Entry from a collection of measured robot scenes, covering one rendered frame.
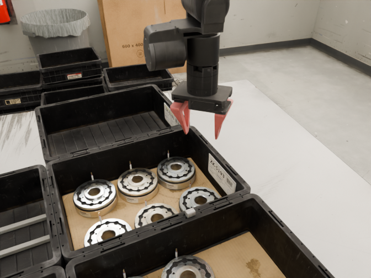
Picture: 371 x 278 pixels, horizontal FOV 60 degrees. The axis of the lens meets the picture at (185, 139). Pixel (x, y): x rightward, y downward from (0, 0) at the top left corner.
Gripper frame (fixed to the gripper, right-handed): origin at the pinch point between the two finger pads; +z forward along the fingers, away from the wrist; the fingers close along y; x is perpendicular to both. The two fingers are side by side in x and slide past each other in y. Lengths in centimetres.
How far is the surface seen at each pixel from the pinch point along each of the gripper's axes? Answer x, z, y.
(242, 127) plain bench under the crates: 62, 35, -1
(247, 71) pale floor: 285, 99, -34
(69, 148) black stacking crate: 12, 22, -46
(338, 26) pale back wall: 368, 64, 53
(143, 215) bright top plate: -7.8, 19.9, -11.2
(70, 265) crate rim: -27.2, 13.4, -14.8
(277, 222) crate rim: -6.0, 13.8, 17.5
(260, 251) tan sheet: -5.8, 23.7, 15.1
